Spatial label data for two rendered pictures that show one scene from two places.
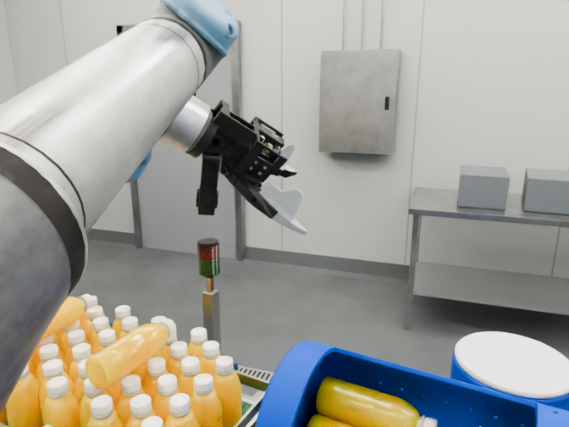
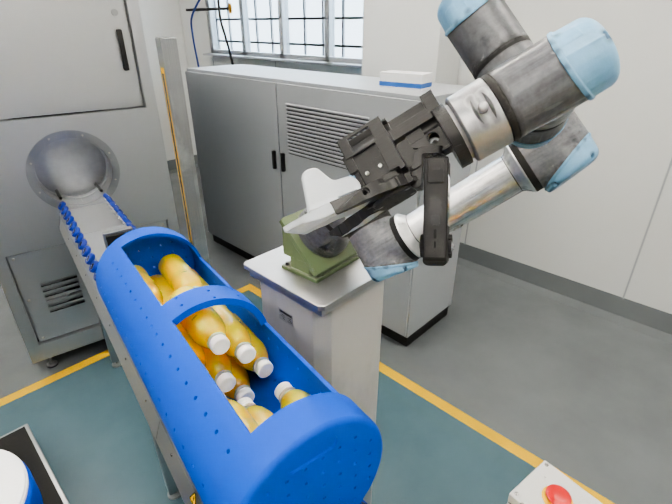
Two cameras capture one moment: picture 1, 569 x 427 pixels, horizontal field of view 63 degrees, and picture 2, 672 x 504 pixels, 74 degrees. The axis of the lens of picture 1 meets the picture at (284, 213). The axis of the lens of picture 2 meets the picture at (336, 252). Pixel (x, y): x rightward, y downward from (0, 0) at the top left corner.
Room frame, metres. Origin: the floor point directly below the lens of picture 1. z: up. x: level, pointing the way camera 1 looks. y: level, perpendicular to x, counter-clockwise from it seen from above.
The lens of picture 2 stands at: (1.14, 0.20, 1.74)
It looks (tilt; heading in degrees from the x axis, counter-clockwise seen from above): 27 degrees down; 205
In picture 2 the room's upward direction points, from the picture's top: straight up
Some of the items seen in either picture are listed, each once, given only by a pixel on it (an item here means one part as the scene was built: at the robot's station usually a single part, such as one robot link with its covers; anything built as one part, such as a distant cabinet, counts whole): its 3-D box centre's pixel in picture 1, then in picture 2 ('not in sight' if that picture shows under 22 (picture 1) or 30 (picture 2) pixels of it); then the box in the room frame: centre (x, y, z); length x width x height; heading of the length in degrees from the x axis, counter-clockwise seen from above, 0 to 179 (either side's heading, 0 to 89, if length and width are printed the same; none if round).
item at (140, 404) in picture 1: (140, 403); not in sight; (0.77, 0.28, 1.11); 0.04 x 0.04 x 0.02
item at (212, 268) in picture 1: (209, 264); not in sight; (1.29, 0.22, 1.18); 0.06 x 0.06 x 0.05
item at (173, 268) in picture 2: not in sight; (182, 278); (0.37, -0.63, 1.12); 0.20 x 0.07 x 0.07; 62
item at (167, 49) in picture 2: not in sight; (198, 247); (-0.20, -1.11, 0.85); 0.06 x 0.06 x 1.70; 62
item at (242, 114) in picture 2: not in sight; (308, 185); (-1.50, -1.25, 0.72); 2.15 x 0.54 x 1.45; 71
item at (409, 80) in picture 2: not in sight; (405, 79); (-1.22, -0.51, 1.48); 0.24 x 0.12 x 0.08; 79
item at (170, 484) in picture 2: not in sight; (161, 441); (0.36, -0.90, 0.31); 0.06 x 0.06 x 0.63; 62
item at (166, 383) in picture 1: (167, 383); not in sight; (0.84, 0.24, 1.11); 0.04 x 0.04 x 0.02
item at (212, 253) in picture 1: (208, 250); not in sight; (1.29, 0.22, 1.23); 0.06 x 0.06 x 0.04
